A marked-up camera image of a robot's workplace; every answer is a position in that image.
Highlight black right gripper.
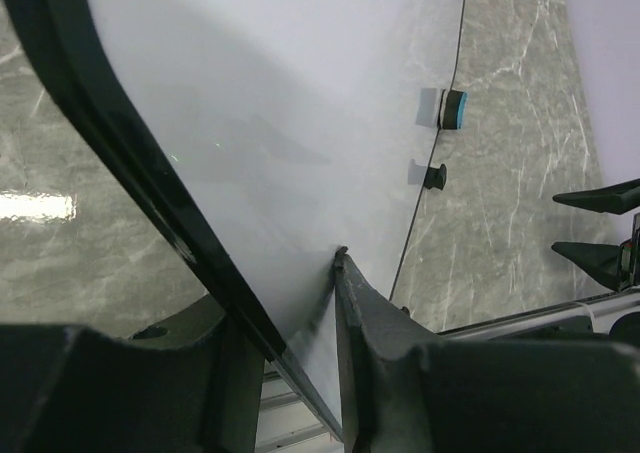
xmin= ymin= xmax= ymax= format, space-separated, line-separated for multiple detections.
xmin=551 ymin=179 xmax=640 ymax=291

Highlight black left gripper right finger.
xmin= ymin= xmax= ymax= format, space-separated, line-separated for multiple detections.
xmin=333 ymin=249 xmax=639 ymax=452

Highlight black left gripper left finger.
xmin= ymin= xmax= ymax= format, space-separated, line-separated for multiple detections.
xmin=1 ymin=297 xmax=264 ymax=452

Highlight blue bone-shaped eraser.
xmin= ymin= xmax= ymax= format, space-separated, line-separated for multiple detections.
xmin=438 ymin=89 xmax=468 ymax=131

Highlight white board black frame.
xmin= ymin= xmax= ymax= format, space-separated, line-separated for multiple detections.
xmin=4 ymin=0 xmax=464 ymax=434

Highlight black whiteboard foot right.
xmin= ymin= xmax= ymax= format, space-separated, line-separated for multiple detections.
xmin=423 ymin=164 xmax=448 ymax=190

